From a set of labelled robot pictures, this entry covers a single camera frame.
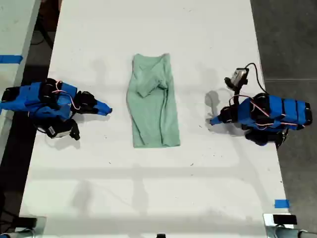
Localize small black box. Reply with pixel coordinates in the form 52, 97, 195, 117
17, 216, 38, 228
272, 214, 298, 225

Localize long blue tape strip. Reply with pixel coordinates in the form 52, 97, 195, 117
0, 55, 24, 65

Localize pale green T-shirt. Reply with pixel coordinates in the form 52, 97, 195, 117
126, 53, 181, 149

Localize short blue tape strip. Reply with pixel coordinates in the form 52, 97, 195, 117
274, 199, 291, 209

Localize white side table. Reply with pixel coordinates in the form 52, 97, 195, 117
0, 0, 42, 162

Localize metal table bracket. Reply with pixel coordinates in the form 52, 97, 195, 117
0, 215, 47, 238
263, 213, 317, 238

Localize black camera stalk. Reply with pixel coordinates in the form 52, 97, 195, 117
69, 119, 81, 141
224, 76, 249, 100

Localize black floor cable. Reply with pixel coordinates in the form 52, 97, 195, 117
31, 23, 55, 49

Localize black camera cable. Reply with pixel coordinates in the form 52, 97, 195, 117
244, 62, 270, 95
33, 109, 52, 136

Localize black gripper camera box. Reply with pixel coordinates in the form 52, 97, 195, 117
46, 120, 73, 139
231, 68, 250, 86

